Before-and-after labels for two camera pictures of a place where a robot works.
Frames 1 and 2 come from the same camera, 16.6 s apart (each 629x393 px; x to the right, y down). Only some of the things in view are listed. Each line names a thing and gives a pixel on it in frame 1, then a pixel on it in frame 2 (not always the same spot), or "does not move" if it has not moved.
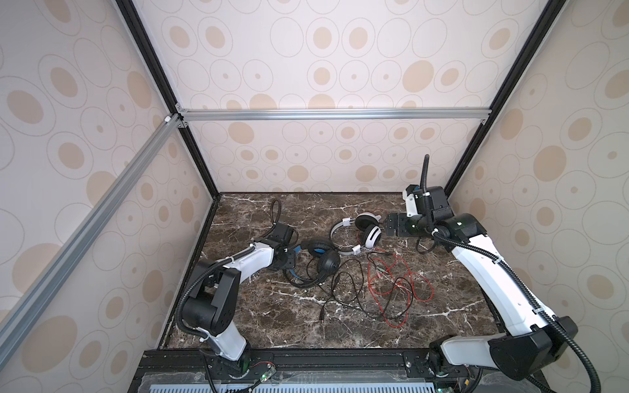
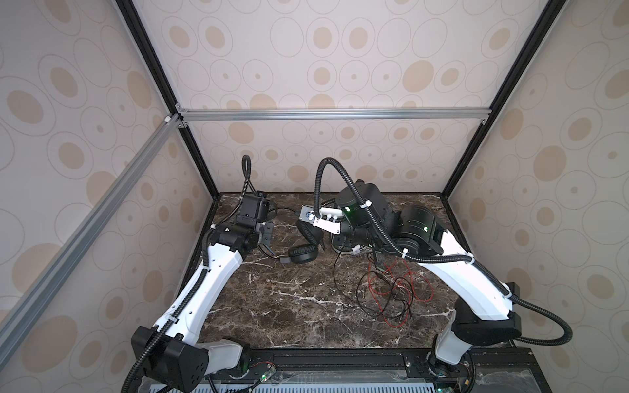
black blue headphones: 328,259 -> 308,252
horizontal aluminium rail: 326,115 does not move
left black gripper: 291,259 -> 269,227
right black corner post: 549,15 does not move
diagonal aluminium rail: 12,327 does not move
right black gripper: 400,230 -> 337,241
